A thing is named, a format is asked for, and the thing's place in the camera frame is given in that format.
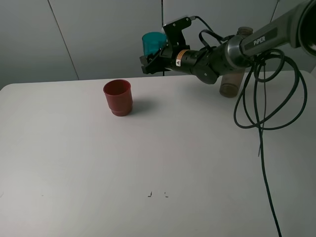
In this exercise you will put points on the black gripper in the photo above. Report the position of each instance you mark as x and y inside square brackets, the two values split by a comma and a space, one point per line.
[191, 62]

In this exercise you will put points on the teal translucent plastic cup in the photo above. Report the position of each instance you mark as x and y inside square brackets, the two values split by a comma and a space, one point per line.
[153, 42]

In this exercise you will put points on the grey translucent water bottle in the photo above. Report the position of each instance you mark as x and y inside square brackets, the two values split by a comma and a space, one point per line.
[230, 83]

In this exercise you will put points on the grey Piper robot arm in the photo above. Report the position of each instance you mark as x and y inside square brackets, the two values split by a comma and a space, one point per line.
[296, 27]

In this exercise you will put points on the red plastic cup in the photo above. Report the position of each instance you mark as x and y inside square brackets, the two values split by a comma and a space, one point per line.
[119, 97]

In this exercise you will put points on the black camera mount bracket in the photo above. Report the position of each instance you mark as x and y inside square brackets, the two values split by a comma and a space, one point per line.
[173, 32]

